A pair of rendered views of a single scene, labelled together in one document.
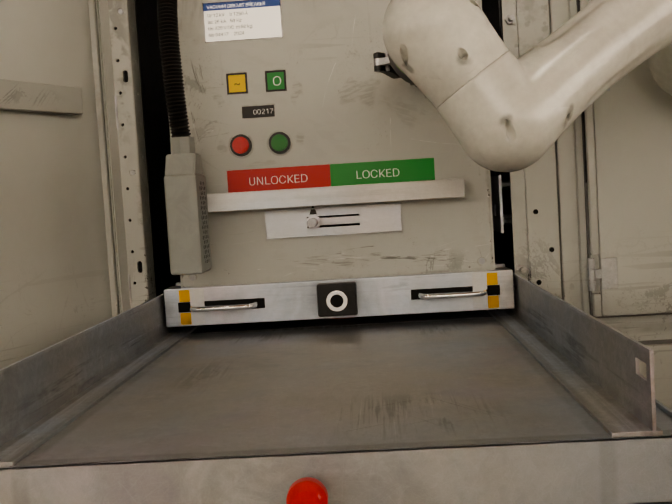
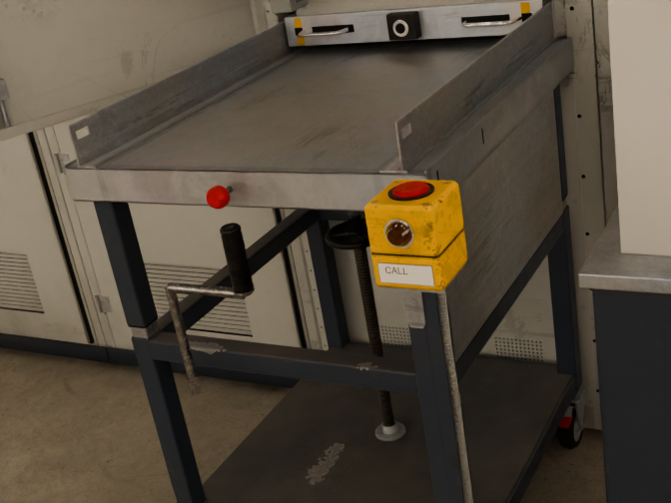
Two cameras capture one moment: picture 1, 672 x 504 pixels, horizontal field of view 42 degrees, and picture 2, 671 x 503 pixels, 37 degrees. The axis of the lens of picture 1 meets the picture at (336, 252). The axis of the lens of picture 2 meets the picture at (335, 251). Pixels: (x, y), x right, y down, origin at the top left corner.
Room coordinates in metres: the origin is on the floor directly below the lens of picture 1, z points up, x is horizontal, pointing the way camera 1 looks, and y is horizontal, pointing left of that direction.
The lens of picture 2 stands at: (-0.42, -0.74, 1.27)
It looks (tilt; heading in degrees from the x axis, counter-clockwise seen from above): 23 degrees down; 29
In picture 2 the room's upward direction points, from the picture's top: 10 degrees counter-clockwise
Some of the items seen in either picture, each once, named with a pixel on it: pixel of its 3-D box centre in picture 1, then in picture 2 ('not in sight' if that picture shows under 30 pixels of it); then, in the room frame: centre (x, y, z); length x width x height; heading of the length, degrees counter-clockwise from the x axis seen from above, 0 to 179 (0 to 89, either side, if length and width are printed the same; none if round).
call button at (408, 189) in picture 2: not in sight; (411, 194); (0.50, -0.34, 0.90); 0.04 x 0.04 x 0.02
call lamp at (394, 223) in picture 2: not in sight; (396, 236); (0.45, -0.34, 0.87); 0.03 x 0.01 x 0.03; 87
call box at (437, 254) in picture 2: not in sight; (416, 234); (0.49, -0.34, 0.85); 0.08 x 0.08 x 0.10; 87
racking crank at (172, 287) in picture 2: not in sight; (213, 313); (0.69, 0.10, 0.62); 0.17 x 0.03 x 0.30; 87
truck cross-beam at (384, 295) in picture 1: (338, 297); (410, 21); (1.38, 0.00, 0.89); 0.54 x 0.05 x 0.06; 87
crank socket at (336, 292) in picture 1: (337, 299); (402, 26); (1.34, 0.00, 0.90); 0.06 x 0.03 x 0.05; 87
